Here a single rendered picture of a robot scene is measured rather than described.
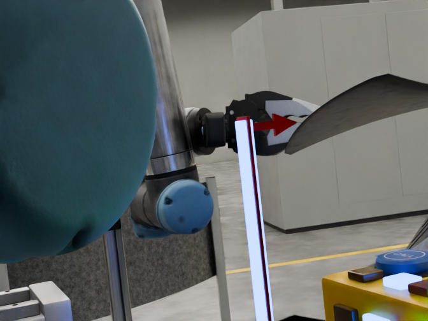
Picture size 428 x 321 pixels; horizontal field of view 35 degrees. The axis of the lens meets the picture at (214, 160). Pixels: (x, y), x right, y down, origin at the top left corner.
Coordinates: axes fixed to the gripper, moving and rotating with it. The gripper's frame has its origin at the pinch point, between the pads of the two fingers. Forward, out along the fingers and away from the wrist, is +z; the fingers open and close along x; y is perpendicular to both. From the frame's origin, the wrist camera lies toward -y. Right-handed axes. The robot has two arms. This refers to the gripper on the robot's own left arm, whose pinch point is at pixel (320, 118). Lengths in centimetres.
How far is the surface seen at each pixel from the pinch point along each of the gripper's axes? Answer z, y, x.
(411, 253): 20.1, -38.0, 13.9
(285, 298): -153, 330, 84
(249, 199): 0.6, -23.7, 9.9
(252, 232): 0.4, -23.1, 13.4
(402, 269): 20.0, -40.5, 14.7
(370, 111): 9.7, -9.3, 0.8
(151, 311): -232, 290, 88
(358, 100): 10.3, -15.9, 0.2
